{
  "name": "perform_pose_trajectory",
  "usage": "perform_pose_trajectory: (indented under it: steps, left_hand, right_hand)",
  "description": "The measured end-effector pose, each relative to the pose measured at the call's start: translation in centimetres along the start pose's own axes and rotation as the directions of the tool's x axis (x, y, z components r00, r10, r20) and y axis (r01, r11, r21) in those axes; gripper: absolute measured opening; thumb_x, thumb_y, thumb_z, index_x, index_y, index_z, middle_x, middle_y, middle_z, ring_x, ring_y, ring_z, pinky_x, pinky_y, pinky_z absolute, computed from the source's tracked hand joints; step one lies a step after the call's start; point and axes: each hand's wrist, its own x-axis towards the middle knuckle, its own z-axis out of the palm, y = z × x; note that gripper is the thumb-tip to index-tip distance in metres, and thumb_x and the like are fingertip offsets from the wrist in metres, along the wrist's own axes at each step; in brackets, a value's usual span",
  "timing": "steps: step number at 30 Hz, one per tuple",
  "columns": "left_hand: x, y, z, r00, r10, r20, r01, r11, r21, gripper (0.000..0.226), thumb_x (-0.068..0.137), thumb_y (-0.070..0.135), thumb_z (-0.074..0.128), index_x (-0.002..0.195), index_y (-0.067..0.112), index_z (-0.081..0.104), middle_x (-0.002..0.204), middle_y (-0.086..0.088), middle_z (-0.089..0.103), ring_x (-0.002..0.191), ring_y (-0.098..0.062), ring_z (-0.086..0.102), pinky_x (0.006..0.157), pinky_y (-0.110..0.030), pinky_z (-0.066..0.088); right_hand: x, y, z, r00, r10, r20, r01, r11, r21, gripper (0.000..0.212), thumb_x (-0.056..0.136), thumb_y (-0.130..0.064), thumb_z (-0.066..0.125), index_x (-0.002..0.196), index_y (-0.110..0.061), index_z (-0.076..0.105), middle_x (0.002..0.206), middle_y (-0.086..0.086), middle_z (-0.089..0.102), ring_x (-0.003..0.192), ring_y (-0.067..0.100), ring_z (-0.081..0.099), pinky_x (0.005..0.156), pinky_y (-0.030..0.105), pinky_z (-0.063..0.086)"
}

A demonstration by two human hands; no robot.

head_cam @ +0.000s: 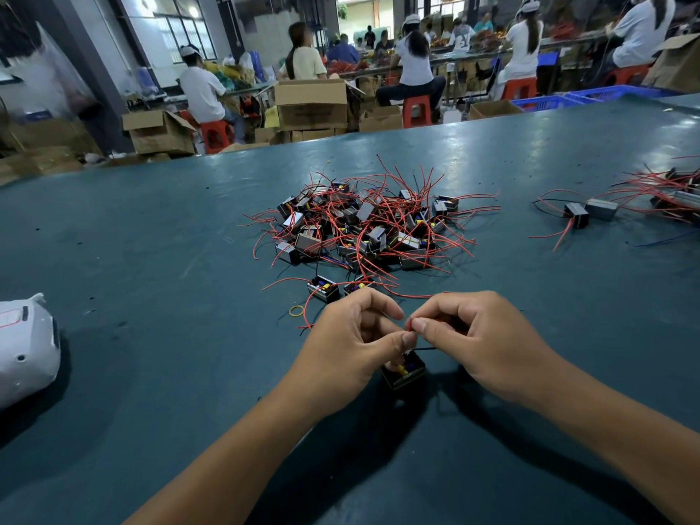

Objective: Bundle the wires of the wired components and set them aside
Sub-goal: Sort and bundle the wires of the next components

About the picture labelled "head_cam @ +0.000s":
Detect large closed cardboard box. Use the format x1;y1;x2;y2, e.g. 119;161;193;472
273;79;349;132

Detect shallow cardboard box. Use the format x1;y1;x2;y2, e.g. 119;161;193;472
469;99;525;119

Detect person's right forearm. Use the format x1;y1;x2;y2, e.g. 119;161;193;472
534;368;700;525

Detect tilted cardboard box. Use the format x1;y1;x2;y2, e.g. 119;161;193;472
643;34;700;94

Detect person's right hand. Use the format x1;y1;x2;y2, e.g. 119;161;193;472
407;290;570;411

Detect single black electronic component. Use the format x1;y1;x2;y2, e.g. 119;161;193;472
381;355;428;392
530;191;592;252
585;198;619;221

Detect open cardboard box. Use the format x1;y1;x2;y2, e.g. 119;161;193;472
122;109;198;156

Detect red plastic stool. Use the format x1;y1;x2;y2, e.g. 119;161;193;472
610;64;651;85
501;77;538;101
401;96;432;128
200;120;233;153

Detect white plastic shell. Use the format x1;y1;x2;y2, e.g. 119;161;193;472
0;292;61;411

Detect blue plastic crate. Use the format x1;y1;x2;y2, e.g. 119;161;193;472
512;96;581;112
563;85;674;103

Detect central pile of wired modules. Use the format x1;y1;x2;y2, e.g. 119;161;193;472
249;158;502;324

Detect low cardboard box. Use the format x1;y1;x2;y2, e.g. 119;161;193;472
359;104;405;132

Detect person's left forearm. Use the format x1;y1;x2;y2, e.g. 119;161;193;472
125;390;319;525

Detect person's left hand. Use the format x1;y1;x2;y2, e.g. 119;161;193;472
273;287;419;422

